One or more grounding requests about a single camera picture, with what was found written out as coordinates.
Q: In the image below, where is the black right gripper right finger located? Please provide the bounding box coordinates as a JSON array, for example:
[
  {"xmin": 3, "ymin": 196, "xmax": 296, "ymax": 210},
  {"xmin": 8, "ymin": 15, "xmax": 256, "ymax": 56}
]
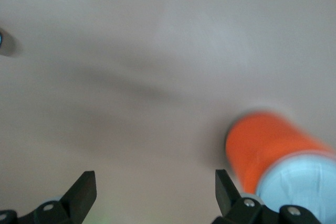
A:
[{"xmin": 212, "ymin": 169, "xmax": 324, "ymax": 224}]

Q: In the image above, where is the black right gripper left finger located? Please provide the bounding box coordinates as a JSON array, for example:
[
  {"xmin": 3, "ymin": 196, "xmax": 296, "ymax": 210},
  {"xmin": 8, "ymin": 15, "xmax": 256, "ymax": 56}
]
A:
[{"xmin": 0, "ymin": 170, "xmax": 97, "ymax": 224}]

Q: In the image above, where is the orange can with grey lid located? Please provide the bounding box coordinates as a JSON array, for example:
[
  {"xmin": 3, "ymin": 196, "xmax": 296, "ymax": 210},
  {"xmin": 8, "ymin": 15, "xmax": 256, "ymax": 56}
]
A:
[{"xmin": 225, "ymin": 110, "xmax": 336, "ymax": 224}]

